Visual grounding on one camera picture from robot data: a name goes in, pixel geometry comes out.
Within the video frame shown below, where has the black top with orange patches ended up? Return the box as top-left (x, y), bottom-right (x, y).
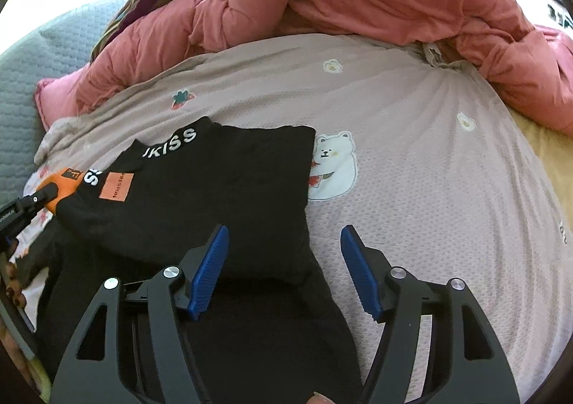
top-left (30, 117), bottom-right (362, 403)

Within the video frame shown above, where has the pink cartoon print bedsheet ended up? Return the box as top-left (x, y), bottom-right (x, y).
top-left (34, 34), bottom-right (572, 399)

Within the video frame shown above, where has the grey quilted headboard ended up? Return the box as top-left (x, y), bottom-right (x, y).
top-left (0, 0), bottom-right (127, 204)

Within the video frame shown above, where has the left hand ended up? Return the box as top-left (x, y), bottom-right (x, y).
top-left (4, 239), bottom-right (26, 309)

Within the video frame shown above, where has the salmon pink comforter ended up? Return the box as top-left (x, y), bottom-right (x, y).
top-left (35, 0), bottom-right (572, 135)

